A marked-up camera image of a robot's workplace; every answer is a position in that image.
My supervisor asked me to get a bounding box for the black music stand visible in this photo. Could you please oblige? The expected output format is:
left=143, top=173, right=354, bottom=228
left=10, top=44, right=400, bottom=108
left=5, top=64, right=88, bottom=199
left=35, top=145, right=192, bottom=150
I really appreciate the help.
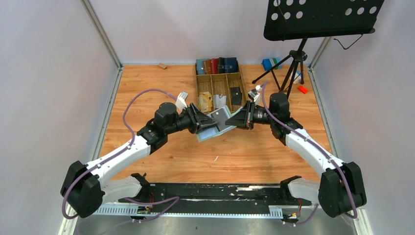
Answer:
left=252, top=0, right=384, bottom=93

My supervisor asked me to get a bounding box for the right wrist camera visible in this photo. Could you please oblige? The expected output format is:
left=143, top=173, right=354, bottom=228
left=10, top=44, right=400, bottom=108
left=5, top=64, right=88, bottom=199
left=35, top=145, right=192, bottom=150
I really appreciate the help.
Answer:
left=248, top=85, right=262, bottom=105

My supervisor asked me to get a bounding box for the gold cards pile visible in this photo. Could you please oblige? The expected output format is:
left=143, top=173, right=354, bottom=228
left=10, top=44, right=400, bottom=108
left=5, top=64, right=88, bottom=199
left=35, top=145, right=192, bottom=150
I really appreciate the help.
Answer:
left=198, top=92, right=213, bottom=113

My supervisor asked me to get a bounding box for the grey credit card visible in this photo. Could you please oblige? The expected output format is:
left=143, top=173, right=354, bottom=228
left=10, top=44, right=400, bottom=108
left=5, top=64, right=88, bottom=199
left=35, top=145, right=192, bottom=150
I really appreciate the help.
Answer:
left=213, top=94, right=227, bottom=109

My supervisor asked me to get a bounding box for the green card holder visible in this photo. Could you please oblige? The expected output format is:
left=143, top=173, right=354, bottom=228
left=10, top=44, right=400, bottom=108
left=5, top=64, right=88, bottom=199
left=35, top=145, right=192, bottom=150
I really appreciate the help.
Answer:
left=196, top=106, right=236, bottom=142

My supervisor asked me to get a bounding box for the black card in tray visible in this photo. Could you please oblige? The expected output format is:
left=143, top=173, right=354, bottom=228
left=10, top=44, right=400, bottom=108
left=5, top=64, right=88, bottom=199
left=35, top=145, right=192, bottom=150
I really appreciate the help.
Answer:
left=230, top=86, right=242, bottom=106

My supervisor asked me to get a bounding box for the blue green white block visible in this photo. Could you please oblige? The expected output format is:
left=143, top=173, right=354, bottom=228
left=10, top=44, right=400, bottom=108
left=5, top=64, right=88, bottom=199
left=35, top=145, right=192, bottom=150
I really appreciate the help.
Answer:
left=261, top=57, right=281, bottom=71

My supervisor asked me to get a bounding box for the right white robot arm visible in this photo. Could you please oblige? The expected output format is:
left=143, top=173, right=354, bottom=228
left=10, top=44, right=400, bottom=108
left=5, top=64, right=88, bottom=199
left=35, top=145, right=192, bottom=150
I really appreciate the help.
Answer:
left=226, top=93, right=367, bottom=218

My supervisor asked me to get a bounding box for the dark blue wallet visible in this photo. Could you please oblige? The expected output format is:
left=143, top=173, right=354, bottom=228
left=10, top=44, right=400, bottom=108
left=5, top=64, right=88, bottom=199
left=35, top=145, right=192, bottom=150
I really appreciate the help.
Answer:
left=224, top=57, right=238, bottom=73

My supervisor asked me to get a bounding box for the black wallet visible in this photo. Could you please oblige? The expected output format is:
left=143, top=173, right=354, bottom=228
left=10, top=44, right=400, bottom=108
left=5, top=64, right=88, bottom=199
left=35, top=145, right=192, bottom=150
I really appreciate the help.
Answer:
left=217, top=57, right=226, bottom=74

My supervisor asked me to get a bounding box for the white blue small object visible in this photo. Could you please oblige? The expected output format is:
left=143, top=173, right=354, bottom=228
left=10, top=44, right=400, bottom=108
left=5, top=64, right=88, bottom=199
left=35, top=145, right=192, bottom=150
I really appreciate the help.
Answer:
left=293, top=70, right=301, bottom=84

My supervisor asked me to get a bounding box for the red small block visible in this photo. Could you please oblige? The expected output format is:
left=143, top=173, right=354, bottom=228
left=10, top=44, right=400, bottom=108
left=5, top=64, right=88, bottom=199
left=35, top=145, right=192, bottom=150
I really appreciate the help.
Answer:
left=298, top=86, right=308, bottom=94

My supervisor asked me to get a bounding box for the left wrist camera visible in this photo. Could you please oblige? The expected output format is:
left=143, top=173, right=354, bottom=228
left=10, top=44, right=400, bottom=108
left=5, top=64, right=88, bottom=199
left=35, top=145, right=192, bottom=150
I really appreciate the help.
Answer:
left=175, top=92, right=188, bottom=113

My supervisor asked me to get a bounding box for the small cardboard piece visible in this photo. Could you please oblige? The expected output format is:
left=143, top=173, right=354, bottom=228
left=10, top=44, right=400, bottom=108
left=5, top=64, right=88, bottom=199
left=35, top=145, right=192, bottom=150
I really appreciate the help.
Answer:
left=158, top=63, right=167, bottom=70

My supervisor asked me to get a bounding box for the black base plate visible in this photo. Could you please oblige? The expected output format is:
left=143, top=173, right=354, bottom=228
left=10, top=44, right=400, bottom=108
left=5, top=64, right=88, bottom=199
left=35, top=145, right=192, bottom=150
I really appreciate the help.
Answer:
left=133, top=183, right=311, bottom=215

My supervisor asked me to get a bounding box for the brown wallet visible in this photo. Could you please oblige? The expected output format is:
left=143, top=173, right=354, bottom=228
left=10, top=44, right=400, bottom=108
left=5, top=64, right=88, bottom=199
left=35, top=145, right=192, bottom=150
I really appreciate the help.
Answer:
left=203, top=59, right=212, bottom=74

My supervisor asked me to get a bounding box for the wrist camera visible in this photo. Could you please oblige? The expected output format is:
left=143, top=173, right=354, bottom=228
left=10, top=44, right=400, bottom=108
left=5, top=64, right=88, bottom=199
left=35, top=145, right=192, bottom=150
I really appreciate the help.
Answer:
left=248, top=85, right=262, bottom=105
left=175, top=92, right=188, bottom=113

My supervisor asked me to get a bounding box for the red wallet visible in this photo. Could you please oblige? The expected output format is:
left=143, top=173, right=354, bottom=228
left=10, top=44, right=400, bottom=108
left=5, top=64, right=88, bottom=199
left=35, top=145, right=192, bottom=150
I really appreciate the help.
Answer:
left=210, top=58, right=219, bottom=74

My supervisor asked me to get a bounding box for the light blue wallet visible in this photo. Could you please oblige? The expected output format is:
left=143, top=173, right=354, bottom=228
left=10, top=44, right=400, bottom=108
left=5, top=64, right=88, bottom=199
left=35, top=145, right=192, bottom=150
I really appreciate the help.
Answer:
left=196, top=58, right=209, bottom=75

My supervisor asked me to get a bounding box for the dark card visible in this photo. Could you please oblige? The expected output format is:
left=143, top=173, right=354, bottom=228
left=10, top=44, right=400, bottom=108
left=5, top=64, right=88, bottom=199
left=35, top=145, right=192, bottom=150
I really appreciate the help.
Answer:
left=210, top=107, right=232, bottom=131

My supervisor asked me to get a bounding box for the wicker tray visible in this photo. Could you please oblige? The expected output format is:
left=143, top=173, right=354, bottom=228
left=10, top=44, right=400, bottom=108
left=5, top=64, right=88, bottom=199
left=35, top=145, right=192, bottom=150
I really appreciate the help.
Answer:
left=193, top=65, right=248, bottom=113

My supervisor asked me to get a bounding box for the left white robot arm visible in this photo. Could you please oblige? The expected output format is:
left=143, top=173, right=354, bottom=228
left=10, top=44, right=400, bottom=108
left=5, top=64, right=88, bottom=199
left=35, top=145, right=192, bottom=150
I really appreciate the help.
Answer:
left=60, top=102, right=217, bottom=219

